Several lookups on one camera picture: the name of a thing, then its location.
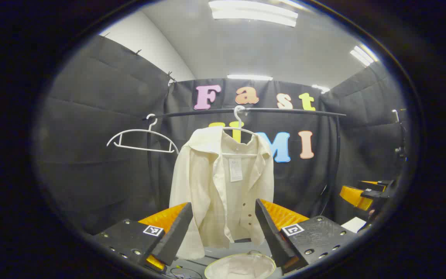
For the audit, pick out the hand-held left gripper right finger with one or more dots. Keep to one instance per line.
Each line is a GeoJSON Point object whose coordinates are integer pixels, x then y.
{"type": "Point", "coordinates": [271, 232]}

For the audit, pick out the white mesh laundry hamper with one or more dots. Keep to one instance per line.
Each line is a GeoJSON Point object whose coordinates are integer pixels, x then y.
{"type": "Point", "coordinates": [240, 267]}

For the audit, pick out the black backdrop cloth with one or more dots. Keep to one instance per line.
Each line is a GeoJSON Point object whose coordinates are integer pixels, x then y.
{"type": "Point", "coordinates": [103, 135]}

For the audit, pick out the cream button shirt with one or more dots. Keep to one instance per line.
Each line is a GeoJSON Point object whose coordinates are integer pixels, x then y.
{"type": "Point", "coordinates": [203, 186]}

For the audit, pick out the white hanger with taped hook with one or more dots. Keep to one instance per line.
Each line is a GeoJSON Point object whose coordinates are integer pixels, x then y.
{"type": "Point", "coordinates": [239, 116]}

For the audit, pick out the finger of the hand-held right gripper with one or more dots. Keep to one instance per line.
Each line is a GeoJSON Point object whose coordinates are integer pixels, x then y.
{"type": "Point", "coordinates": [354, 197]}
{"type": "Point", "coordinates": [376, 183]}

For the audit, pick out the white plastic hanger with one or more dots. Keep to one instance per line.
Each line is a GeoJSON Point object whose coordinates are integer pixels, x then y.
{"type": "Point", "coordinates": [145, 132]}

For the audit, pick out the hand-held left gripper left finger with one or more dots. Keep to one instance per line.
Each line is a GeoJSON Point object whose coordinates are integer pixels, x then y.
{"type": "Point", "coordinates": [176, 232]}

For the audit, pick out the black clothes rail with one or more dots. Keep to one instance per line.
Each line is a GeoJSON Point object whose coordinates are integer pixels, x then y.
{"type": "Point", "coordinates": [285, 111]}

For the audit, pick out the large ceiling light panel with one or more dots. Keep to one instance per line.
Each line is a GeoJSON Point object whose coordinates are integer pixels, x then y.
{"type": "Point", "coordinates": [253, 12]}

